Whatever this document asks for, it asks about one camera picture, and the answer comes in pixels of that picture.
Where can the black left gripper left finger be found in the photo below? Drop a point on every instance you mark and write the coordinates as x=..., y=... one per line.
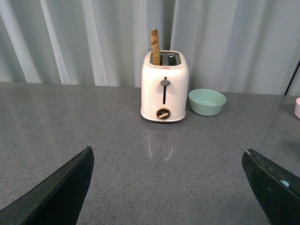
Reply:
x=58, y=199

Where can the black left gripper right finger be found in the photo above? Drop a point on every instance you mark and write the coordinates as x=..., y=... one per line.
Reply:
x=276, y=189

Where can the pink bowl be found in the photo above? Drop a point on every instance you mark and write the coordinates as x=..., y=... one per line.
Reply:
x=297, y=108

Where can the green bowl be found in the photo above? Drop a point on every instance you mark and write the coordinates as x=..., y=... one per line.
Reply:
x=206, y=102

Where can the grey curtain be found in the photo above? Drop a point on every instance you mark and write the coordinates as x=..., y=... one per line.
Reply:
x=243, y=46

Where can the white toaster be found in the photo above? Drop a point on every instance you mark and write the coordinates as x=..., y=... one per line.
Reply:
x=164, y=88

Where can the bread slice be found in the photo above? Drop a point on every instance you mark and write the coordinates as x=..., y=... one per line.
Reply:
x=155, y=47

